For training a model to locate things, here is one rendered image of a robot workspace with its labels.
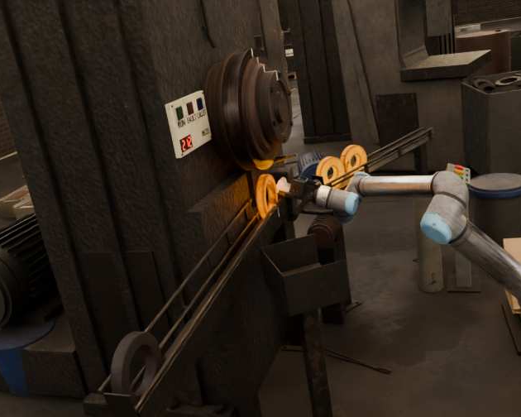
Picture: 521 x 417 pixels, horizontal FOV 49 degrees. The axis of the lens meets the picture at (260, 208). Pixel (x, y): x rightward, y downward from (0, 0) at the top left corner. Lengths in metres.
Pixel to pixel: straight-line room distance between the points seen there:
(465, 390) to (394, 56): 3.06
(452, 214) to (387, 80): 2.93
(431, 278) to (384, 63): 2.32
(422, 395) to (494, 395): 0.26
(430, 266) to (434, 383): 0.76
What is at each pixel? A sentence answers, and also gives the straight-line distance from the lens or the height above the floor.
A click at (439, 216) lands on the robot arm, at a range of 2.05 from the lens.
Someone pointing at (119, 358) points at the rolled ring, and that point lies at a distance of 1.45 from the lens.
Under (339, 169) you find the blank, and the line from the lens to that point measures 2.76.
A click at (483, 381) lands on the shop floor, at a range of 2.46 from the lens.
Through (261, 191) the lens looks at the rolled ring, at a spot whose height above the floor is 0.80.
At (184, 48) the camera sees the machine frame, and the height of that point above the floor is 1.40.
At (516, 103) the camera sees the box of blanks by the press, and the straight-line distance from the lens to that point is 4.17.
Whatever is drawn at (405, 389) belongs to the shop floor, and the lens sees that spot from 2.42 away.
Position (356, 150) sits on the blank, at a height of 0.77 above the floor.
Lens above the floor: 1.46
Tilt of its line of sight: 18 degrees down
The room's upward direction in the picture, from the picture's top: 9 degrees counter-clockwise
